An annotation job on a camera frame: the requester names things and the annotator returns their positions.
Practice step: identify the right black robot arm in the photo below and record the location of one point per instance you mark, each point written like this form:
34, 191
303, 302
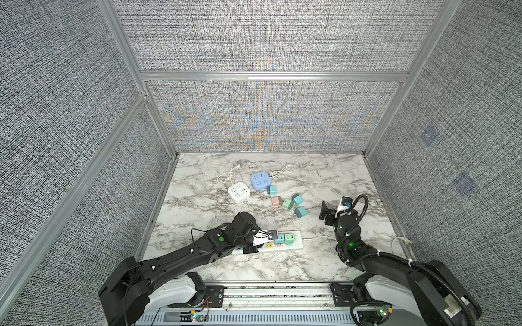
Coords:
399, 269

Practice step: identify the green adapter lowest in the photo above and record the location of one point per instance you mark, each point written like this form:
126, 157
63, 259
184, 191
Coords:
289, 238

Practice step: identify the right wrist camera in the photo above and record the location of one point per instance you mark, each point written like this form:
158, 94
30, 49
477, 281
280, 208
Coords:
344, 207

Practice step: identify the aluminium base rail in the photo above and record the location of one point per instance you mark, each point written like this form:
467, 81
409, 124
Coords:
190, 290

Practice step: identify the long white power strip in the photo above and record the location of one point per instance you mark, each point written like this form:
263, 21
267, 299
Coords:
271, 247

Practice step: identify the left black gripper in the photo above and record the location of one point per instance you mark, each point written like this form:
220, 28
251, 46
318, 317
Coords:
252, 249

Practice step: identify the white square power strip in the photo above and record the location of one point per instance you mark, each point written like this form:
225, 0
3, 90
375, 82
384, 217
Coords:
239, 192

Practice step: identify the green adapter beside pink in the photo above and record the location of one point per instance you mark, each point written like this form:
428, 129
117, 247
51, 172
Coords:
288, 203

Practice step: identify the blue square power strip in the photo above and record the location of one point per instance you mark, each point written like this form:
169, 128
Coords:
261, 181

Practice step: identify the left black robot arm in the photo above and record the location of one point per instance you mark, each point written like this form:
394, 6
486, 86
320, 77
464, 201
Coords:
179, 261

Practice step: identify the pink plug adapter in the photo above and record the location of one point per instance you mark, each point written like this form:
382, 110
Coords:
276, 201

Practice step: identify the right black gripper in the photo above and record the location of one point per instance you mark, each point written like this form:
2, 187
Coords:
325, 211

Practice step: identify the aluminium enclosure frame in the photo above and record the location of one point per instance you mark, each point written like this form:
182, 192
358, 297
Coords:
124, 123

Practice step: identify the teal adapter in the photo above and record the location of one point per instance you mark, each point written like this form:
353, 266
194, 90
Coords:
297, 200
280, 239
271, 190
300, 212

